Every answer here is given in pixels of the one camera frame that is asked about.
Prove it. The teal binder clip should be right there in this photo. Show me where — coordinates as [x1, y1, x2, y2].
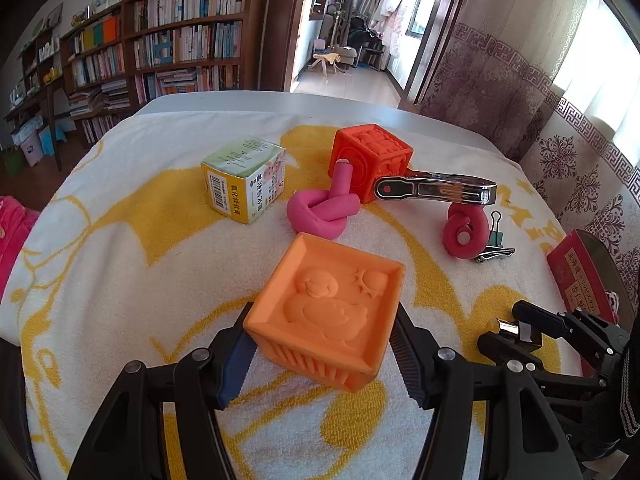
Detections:
[474, 209, 515, 263]

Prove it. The pink knotted foam tube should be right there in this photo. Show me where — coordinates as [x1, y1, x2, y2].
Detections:
[442, 204, 489, 260]

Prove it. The light orange duck cube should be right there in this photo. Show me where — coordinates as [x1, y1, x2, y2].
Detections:
[243, 233, 406, 393]

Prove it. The large silver metal clamp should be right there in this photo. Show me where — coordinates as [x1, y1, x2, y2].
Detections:
[373, 169, 498, 207]

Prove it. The red tin storage box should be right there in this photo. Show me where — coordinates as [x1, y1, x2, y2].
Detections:
[546, 228, 639, 378]

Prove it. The yellow white towel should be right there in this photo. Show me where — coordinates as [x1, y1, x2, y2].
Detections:
[1, 113, 565, 479]

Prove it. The pink cloth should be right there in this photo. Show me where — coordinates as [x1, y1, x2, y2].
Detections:
[0, 196, 39, 296]

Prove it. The green yellow medicine box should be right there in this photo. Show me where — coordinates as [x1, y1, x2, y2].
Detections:
[201, 136, 286, 224]

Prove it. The red orange embossed cube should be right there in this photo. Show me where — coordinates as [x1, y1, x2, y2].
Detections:
[328, 124, 413, 204]

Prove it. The patterned white purple curtain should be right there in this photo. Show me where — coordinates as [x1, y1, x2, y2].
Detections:
[419, 0, 639, 301]

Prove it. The small wooden stool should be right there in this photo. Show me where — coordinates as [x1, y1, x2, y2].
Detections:
[309, 52, 342, 77]

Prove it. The wooden bookshelf with books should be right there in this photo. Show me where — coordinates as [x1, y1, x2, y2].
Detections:
[3, 0, 267, 145]

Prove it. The wooden door frame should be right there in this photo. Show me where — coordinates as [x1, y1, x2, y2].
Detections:
[259, 0, 320, 92]

